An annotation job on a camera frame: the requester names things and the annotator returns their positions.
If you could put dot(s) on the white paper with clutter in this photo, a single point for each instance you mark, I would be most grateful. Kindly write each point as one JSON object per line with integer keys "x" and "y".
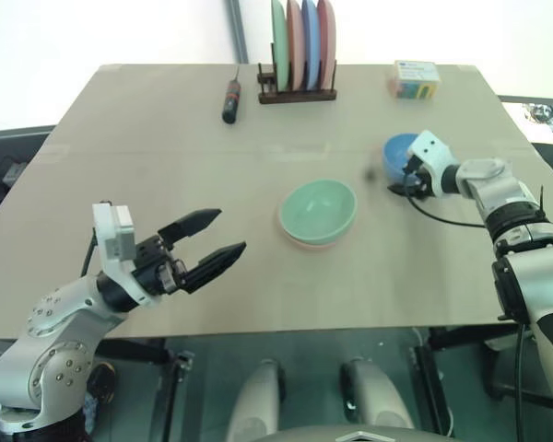
{"x": 541, "y": 124}

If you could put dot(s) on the green plate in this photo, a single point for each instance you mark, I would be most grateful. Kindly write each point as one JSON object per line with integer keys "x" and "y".
{"x": 280, "y": 46}

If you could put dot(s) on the blue bowl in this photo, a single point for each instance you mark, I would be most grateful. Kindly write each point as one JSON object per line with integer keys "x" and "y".
{"x": 394, "y": 154}

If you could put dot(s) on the dark pink plate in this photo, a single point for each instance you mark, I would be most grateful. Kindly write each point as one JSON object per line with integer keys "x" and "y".
{"x": 327, "y": 46}

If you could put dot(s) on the colourful small box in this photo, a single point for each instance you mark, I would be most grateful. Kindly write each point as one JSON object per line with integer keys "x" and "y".
{"x": 415, "y": 80}

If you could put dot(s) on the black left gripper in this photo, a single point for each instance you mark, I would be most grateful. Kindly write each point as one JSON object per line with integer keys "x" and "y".
{"x": 154, "y": 269}

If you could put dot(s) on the grey power adapter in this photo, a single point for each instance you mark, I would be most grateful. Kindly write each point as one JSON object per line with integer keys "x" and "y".
{"x": 14, "y": 173}

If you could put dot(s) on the black red screwdriver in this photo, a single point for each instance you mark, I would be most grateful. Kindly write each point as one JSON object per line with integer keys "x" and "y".
{"x": 231, "y": 99}

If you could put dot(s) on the blue plate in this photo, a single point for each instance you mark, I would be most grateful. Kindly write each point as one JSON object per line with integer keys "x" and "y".
{"x": 311, "y": 46}

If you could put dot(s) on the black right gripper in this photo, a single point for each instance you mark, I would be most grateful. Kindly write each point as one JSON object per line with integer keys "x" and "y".
{"x": 423, "y": 182}

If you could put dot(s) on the green bowl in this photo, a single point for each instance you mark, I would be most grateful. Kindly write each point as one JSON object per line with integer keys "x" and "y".
{"x": 318, "y": 209}

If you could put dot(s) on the pink bowl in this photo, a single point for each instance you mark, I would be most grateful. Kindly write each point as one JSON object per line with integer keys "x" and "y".
{"x": 311, "y": 247}

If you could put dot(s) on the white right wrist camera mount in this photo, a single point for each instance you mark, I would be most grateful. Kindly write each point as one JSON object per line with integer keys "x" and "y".
{"x": 431, "y": 152}

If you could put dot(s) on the silver rounded robot leg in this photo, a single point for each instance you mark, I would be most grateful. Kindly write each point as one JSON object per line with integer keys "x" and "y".
{"x": 373, "y": 396}
{"x": 255, "y": 400}

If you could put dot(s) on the light pink plate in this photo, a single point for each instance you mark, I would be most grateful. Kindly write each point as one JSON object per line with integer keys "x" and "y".
{"x": 296, "y": 46}

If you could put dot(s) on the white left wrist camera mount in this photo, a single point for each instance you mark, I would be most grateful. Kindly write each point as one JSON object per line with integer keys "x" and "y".
{"x": 113, "y": 239}

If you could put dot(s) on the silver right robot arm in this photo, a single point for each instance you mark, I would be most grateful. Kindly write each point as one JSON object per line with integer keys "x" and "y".
{"x": 511, "y": 202}

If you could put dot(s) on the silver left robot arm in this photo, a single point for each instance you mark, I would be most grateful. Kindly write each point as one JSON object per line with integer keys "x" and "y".
{"x": 50, "y": 350}

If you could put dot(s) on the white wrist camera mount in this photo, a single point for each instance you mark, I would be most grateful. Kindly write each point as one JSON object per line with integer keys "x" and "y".
{"x": 113, "y": 239}
{"x": 431, "y": 152}

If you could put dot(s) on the dark metal pole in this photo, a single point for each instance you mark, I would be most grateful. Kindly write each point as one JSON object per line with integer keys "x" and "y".
{"x": 238, "y": 32}

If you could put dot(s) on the dark wooden plate rack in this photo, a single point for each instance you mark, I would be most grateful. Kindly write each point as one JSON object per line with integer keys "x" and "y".
{"x": 299, "y": 95}

